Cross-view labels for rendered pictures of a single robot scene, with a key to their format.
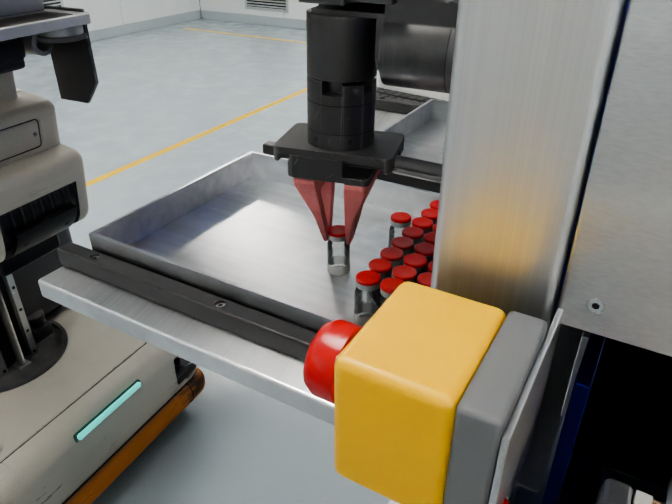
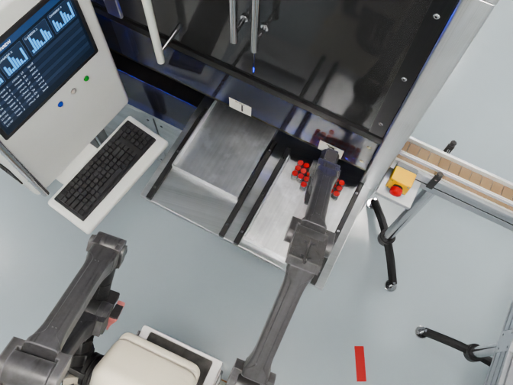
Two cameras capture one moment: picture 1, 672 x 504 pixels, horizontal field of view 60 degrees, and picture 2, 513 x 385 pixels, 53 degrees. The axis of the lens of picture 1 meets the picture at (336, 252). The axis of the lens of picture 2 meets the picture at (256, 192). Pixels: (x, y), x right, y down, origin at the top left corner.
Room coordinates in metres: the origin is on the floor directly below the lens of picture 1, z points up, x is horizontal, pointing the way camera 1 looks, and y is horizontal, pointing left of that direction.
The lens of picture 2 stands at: (0.75, 0.59, 2.53)
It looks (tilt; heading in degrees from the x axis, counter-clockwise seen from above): 68 degrees down; 264
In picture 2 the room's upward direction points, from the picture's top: 4 degrees clockwise
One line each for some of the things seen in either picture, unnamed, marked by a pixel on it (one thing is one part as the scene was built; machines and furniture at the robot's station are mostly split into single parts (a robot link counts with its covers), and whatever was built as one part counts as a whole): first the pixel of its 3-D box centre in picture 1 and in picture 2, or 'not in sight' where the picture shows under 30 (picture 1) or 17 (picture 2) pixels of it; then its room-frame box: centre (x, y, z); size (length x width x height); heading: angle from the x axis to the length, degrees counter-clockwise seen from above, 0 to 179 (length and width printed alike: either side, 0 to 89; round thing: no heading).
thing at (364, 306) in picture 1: (406, 257); (314, 186); (0.47, -0.07, 0.90); 0.18 x 0.02 x 0.05; 150
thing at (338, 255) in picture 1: (338, 252); not in sight; (0.49, 0.00, 0.90); 0.02 x 0.02 x 0.04
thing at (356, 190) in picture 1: (336, 194); not in sight; (0.49, 0.00, 0.96); 0.07 x 0.07 x 0.09; 74
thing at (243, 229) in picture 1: (307, 236); (300, 212); (0.53, 0.03, 0.90); 0.34 x 0.26 x 0.04; 60
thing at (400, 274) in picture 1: (428, 264); (317, 180); (0.46, -0.09, 0.90); 0.18 x 0.02 x 0.05; 150
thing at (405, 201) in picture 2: not in sight; (399, 185); (0.16, -0.07, 0.87); 0.14 x 0.13 x 0.02; 60
